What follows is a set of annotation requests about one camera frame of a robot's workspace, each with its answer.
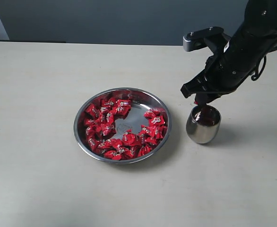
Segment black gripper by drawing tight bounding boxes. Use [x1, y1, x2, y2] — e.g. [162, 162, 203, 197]
[181, 35, 265, 104]

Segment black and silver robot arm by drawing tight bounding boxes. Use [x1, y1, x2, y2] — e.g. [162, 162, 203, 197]
[181, 0, 277, 105]

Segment steel cup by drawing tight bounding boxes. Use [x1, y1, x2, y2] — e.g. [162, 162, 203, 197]
[186, 105, 221, 144]

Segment round steel plate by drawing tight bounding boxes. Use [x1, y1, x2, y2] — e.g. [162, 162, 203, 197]
[73, 87, 172, 165]

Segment black cable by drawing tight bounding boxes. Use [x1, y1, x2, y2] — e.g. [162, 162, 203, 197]
[250, 33, 277, 81]

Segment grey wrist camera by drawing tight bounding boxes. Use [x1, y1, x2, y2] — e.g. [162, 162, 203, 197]
[183, 26, 226, 53]

